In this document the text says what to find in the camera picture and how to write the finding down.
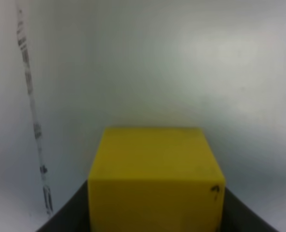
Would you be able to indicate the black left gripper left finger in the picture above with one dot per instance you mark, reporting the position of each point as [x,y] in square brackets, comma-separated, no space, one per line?
[74,215]

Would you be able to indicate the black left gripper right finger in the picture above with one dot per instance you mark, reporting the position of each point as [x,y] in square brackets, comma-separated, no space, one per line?
[237,217]

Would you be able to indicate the yellow wooden cube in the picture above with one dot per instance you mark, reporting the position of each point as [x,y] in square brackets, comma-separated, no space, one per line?
[155,179]

